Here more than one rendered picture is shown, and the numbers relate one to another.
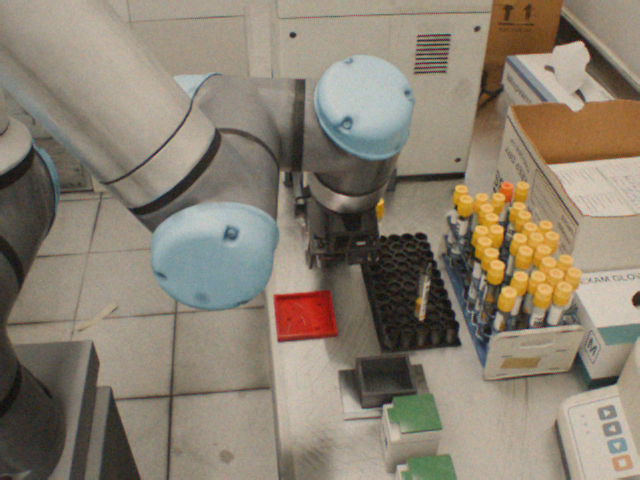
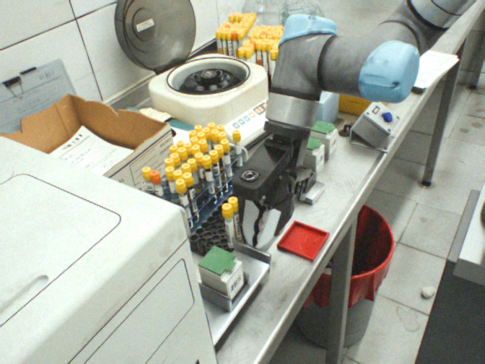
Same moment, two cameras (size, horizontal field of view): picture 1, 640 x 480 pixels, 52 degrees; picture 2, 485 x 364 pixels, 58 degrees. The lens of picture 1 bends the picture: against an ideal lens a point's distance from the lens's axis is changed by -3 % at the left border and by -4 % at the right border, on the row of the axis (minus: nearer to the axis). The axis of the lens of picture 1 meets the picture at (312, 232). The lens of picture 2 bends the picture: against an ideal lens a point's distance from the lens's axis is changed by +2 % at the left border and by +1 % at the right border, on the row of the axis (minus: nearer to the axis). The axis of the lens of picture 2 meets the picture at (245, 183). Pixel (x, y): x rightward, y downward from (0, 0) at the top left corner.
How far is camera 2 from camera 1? 1.03 m
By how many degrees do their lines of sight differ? 93
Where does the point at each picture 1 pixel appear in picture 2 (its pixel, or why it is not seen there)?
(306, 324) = (306, 235)
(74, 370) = (473, 242)
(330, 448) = (339, 183)
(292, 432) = (352, 194)
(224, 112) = (388, 28)
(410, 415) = (312, 142)
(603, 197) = not seen: hidden behind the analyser
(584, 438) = (250, 128)
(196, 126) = not seen: outside the picture
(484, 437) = not seen: hidden behind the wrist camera
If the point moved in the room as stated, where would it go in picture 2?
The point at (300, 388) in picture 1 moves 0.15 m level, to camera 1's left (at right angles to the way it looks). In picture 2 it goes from (334, 209) to (414, 243)
